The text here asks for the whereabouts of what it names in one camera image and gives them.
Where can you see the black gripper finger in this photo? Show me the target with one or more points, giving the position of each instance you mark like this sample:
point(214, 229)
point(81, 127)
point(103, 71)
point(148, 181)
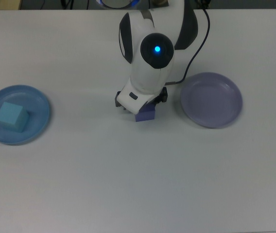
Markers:
point(117, 99)
point(163, 95)

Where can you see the blue plate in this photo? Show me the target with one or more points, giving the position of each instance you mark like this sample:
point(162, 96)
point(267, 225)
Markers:
point(37, 109)

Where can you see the light blue cube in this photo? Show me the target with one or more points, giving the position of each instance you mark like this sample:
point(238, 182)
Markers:
point(10, 116)

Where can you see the purple cube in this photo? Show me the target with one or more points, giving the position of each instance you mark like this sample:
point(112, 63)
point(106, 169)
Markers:
point(146, 116)

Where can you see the purple plate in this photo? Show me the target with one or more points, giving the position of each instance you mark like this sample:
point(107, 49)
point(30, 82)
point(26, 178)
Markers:
point(211, 99)

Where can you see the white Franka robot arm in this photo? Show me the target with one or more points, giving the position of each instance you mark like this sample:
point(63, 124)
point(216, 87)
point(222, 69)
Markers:
point(150, 65)

